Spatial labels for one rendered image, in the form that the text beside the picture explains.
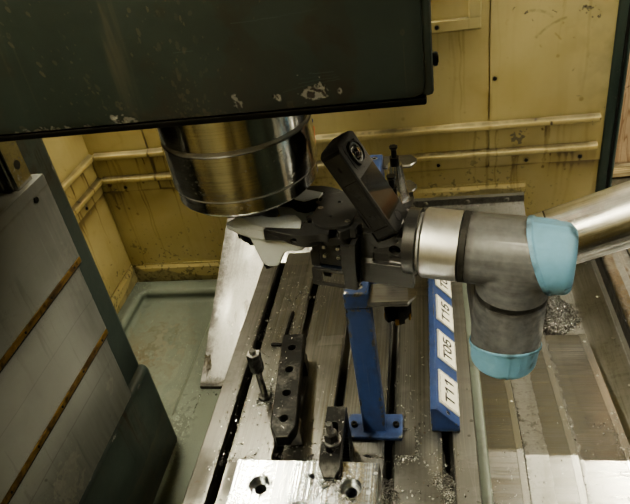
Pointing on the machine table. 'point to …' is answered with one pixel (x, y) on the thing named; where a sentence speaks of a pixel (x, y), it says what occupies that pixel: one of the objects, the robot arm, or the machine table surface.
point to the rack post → (369, 382)
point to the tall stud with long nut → (258, 373)
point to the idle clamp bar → (289, 391)
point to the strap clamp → (330, 466)
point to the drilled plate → (290, 478)
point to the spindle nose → (241, 163)
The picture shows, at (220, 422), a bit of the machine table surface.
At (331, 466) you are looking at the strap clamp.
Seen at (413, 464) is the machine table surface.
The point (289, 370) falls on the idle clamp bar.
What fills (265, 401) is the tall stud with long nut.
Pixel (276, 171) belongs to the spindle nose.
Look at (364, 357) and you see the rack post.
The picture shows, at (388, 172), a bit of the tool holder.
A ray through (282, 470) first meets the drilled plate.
